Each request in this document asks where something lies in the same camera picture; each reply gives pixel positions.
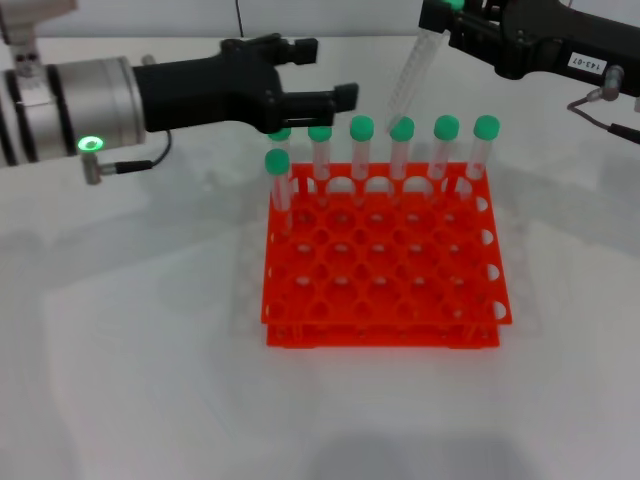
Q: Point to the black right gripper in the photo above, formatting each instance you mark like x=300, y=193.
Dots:
x=540, y=40

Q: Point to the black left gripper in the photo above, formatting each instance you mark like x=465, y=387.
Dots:
x=210, y=92

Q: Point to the clear test tube green cap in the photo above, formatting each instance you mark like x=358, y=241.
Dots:
x=487, y=127
x=277, y=161
x=415, y=75
x=320, y=134
x=280, y=135
x=362, y=128
x=404, y=131
x=446, y=127

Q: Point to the orange test tube rack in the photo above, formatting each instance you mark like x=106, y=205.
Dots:
x=390, y=260

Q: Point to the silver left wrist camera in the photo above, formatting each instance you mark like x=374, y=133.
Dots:
x=30, y=15

